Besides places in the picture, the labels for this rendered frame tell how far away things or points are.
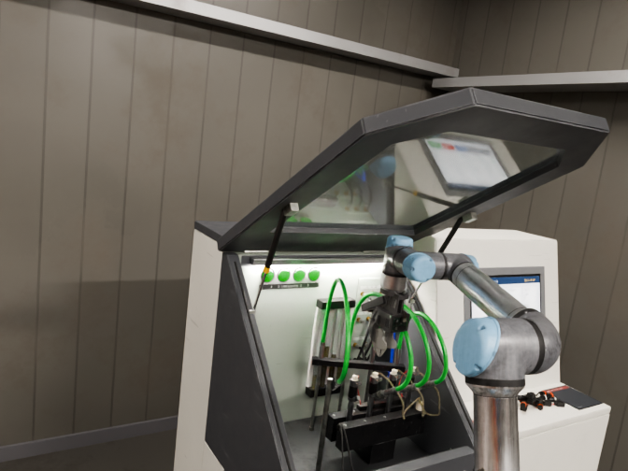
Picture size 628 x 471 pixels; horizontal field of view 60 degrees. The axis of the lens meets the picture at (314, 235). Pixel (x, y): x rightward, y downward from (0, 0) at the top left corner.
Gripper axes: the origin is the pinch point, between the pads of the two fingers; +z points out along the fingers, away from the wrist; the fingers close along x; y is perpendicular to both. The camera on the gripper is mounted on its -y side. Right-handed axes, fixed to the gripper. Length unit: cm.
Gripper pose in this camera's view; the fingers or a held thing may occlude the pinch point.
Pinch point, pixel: (378, 350)
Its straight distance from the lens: 166.3
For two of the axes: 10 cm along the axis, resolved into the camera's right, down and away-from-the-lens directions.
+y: 5.1, 2.1, -8.3
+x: 8.5, 0.1, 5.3
